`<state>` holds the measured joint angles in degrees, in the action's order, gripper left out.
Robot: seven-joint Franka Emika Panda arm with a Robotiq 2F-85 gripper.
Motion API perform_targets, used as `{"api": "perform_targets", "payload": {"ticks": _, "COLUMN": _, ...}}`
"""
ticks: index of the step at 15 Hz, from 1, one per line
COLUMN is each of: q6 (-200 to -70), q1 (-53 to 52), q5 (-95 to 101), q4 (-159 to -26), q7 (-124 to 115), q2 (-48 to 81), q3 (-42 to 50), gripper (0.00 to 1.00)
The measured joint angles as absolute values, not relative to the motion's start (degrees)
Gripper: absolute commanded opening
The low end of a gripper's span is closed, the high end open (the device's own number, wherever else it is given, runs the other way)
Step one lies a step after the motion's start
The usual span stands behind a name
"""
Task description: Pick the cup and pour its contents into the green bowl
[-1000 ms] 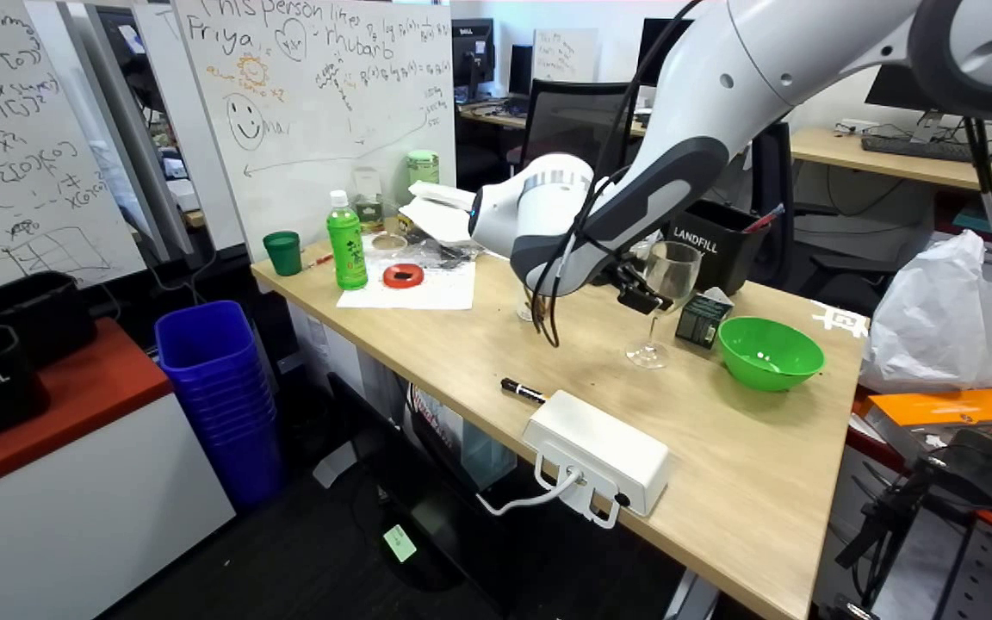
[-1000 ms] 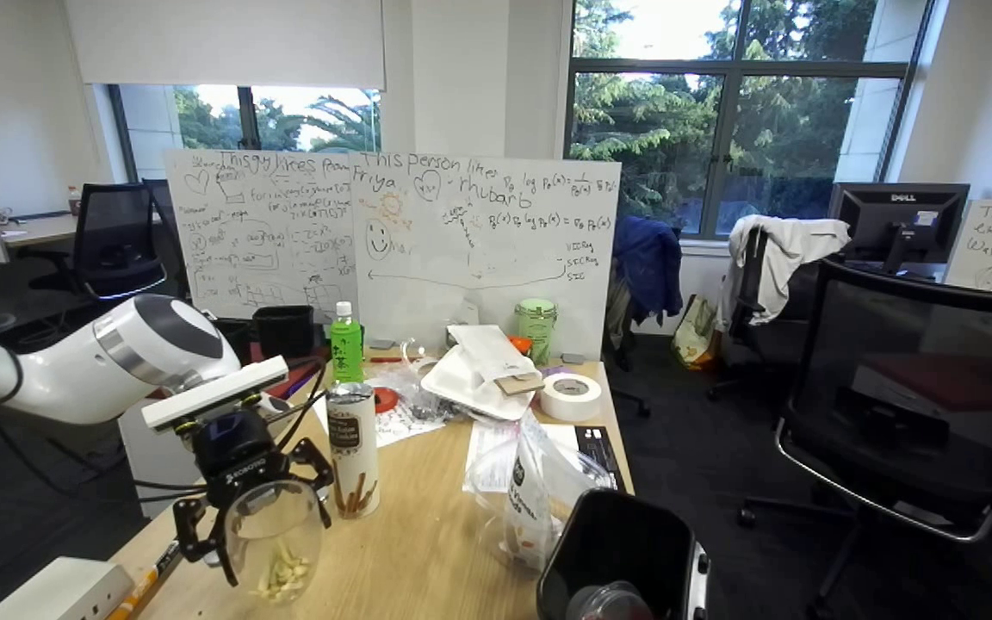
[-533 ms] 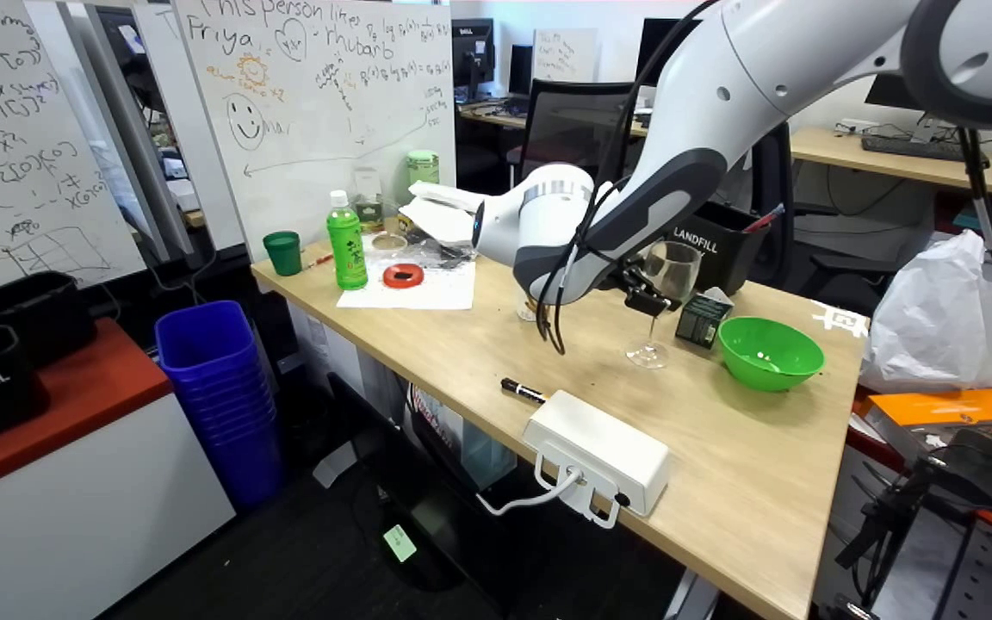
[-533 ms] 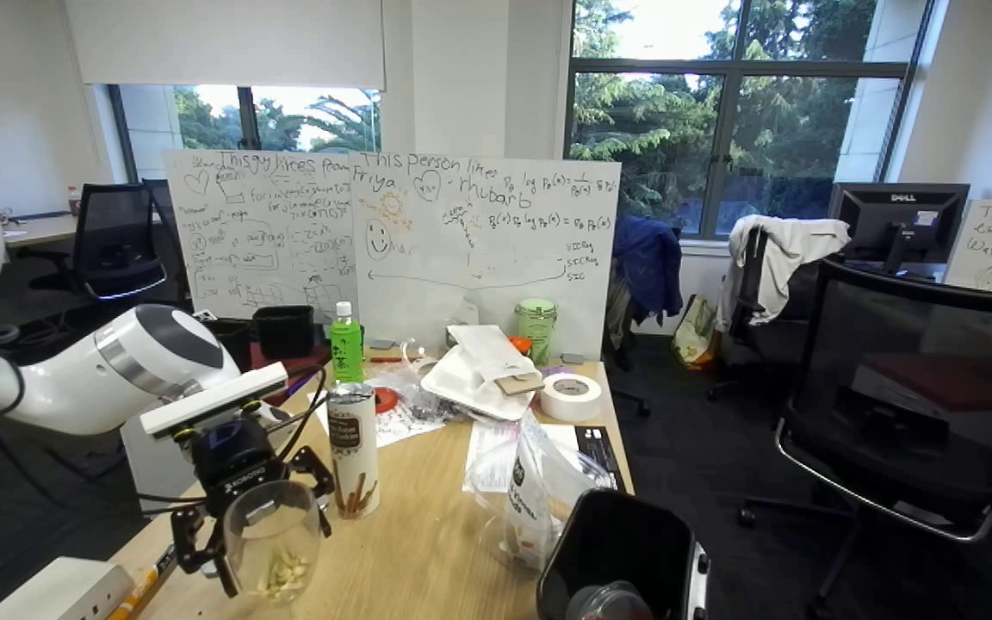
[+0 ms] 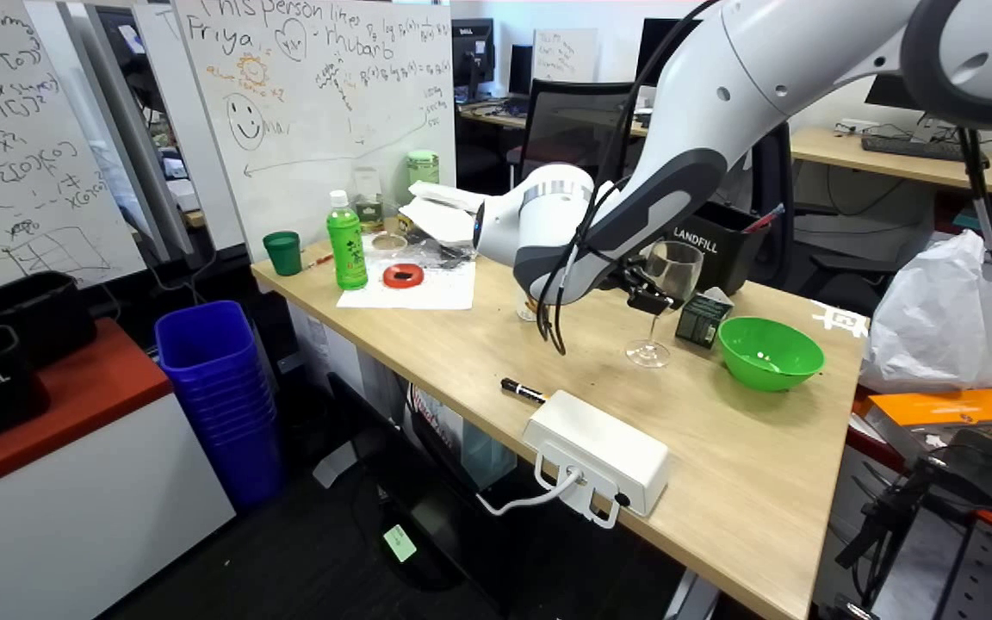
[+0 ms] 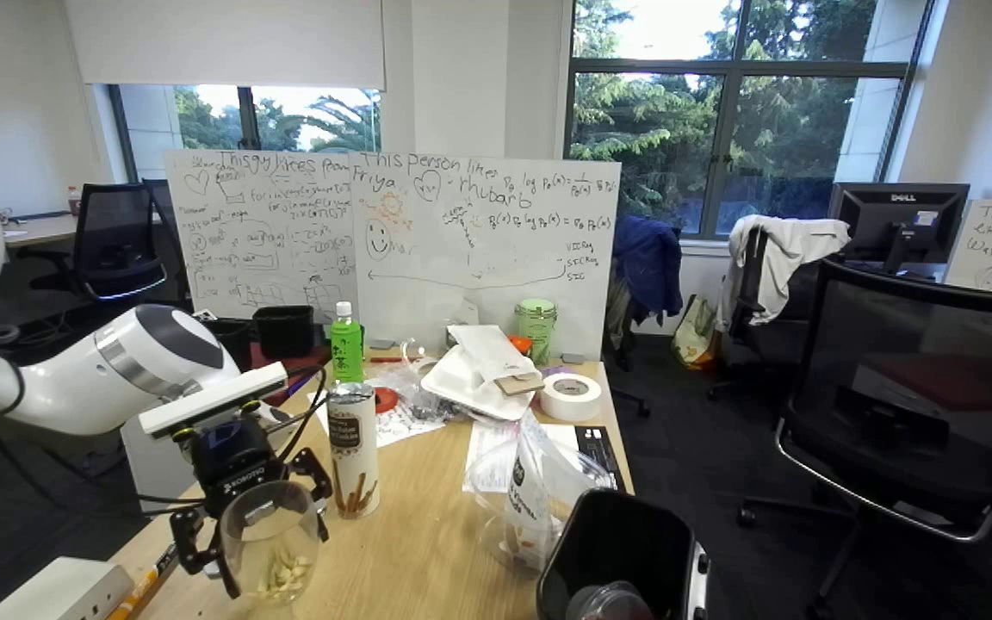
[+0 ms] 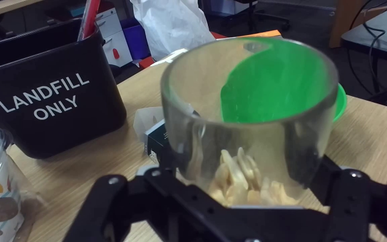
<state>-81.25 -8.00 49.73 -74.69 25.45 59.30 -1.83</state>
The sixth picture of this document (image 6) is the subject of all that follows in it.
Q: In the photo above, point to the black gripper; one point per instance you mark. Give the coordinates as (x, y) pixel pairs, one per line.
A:
(237, 461)

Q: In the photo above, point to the clear glass cup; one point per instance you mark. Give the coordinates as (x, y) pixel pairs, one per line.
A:
(274, 540)

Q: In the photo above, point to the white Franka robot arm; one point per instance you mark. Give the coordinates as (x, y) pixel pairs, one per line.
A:
(118, 374)

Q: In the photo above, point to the tall clear canister black label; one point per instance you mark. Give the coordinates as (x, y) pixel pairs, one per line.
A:
(353, 449)

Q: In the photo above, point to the black yellow marker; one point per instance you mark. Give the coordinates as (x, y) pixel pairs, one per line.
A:
(146, 587)

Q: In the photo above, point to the white paper sheet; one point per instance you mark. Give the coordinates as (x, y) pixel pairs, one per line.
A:
(406, 424)

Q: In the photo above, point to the green plastic bottle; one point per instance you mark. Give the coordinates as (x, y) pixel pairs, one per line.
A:
(345, 348)

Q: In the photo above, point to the white power box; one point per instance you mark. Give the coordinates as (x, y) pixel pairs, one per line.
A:
(61, 587)

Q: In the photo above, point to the clear plastic zip bag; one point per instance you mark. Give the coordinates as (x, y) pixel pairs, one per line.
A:
(492, 453)

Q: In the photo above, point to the white papers pile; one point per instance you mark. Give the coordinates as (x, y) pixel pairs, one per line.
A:
(472, 374)

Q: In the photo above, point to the whiteboard with dense writing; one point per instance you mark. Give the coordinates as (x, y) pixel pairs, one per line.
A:
(257, 228)

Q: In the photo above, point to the crumpled clear plastic bag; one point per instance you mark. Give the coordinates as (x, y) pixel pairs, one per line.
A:
(534, 483)

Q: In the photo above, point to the small brown card box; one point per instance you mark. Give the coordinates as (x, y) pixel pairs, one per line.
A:
(518, 383)

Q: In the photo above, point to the black office chair silver trim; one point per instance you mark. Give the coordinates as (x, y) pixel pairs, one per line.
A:
(118, 235)

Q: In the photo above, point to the white tape roll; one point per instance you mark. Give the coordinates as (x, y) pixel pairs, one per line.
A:
(552, 403)

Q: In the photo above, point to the light green container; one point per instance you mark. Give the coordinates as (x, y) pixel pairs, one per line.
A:
(534, 328)

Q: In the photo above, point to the whiteboard with sun drawing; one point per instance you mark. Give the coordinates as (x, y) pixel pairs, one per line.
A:
(485, 242)

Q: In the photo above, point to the black landfill bin with trash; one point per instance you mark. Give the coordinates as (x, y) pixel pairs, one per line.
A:
(623, 540)

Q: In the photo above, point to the blue jacket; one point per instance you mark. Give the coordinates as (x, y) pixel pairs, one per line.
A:
(649, 265)

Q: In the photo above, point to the white roller blind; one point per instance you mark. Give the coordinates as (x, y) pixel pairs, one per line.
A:
(222, 39)

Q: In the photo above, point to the yellow bag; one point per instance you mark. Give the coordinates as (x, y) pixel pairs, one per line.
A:
(697, 333)

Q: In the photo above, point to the black chair under white cloth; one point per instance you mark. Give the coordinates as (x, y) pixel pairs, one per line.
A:
(749, 301)

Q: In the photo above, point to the white cloth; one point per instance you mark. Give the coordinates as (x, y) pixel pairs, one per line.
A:
(792, 245)

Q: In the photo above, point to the black mesh office chair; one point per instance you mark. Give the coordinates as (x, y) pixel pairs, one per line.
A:
(912, 390)

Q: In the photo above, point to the small black Dell monitor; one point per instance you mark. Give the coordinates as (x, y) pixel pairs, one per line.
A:
(896, 220)

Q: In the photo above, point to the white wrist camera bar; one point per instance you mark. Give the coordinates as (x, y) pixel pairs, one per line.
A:
(216, 398)

